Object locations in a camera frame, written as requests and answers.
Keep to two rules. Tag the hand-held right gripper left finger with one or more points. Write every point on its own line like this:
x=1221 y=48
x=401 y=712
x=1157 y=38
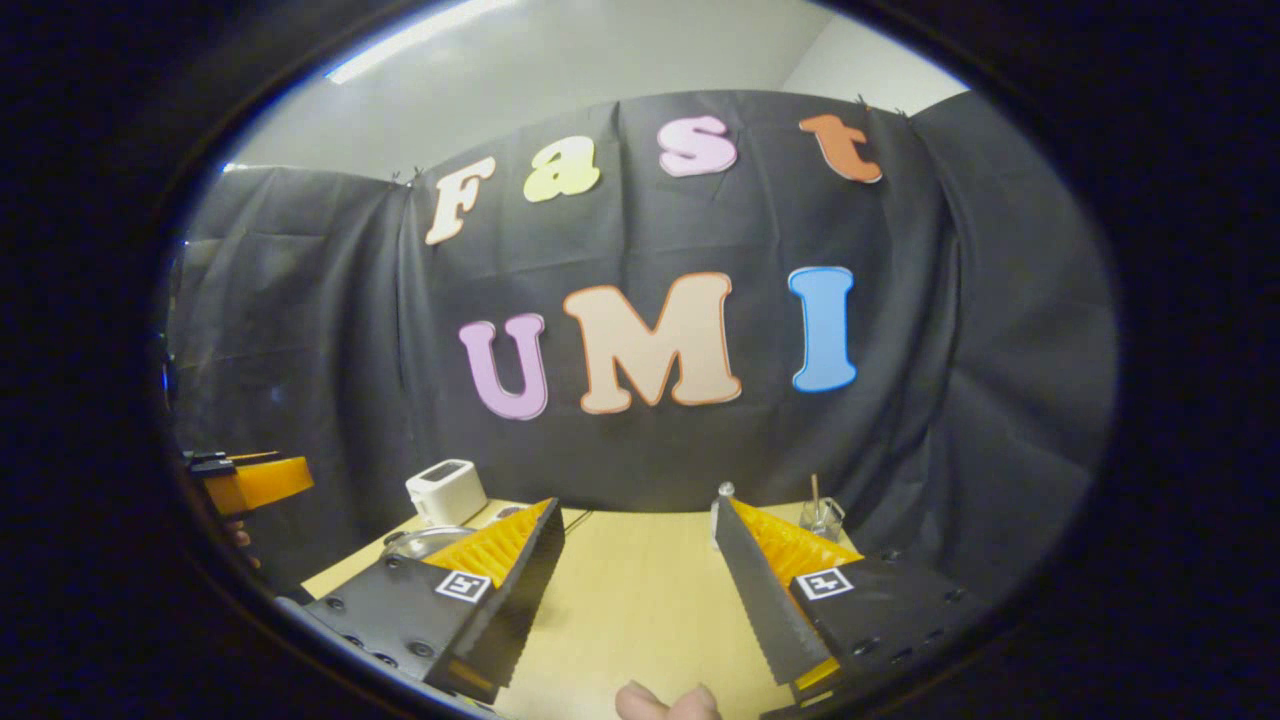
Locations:
x=520 y=610

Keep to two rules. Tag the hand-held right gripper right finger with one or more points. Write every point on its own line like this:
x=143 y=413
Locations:
x=765 y=610

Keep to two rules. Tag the small glass cup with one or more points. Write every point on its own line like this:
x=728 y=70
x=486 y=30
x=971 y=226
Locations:
x=825 y=520

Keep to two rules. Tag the white toaster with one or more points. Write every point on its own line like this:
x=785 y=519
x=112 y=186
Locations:
x=445 y=492

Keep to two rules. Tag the white divided bean dish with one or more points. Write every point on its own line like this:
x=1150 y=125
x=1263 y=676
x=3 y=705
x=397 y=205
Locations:
x=510 y=513

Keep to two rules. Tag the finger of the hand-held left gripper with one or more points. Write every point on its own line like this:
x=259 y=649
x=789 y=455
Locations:
x=265 y=485
x=225 y=458

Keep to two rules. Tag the white plastic bottle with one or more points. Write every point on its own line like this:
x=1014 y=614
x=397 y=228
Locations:
x=726 y=489

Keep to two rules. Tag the stainless steel pot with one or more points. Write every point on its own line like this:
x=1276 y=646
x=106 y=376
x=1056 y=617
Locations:
x=420 y=540

